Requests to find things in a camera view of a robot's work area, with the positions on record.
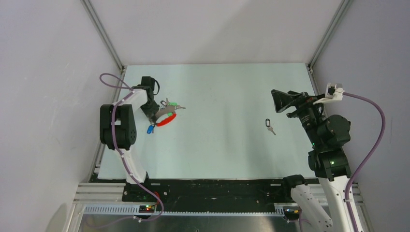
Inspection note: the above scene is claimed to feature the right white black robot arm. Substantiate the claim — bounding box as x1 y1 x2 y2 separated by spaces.
271 86 363 232

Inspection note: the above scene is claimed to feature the loose key with black tag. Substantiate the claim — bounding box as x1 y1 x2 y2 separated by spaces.
265 118 276 135

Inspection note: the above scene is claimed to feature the aluminium frame post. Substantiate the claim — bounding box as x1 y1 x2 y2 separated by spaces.
307 0 353 74
80 0 124 72

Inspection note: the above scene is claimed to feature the slotted cable duct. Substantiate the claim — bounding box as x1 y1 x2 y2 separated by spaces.
83 204 284 217

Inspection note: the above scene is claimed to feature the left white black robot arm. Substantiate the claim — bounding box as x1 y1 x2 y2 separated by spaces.
100 73 160 201

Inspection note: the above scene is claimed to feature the red handled metal key holder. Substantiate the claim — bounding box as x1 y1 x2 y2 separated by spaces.
150 105 177 127

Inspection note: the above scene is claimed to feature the right aluminium frame post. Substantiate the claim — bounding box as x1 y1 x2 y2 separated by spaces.
307 0 353 74

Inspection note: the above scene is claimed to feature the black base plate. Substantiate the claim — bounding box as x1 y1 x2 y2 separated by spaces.
89 173 321 214

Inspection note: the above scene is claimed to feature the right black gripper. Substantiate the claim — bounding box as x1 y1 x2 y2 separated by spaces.
270 88 325 146

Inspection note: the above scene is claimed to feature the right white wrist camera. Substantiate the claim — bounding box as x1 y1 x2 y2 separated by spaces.
313 83 345 105

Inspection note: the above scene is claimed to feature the left aluminium frame post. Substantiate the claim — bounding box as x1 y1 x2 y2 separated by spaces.
80 0 124 72

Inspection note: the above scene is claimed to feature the blue key tag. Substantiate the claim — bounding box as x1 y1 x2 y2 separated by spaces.
146 124 155 134

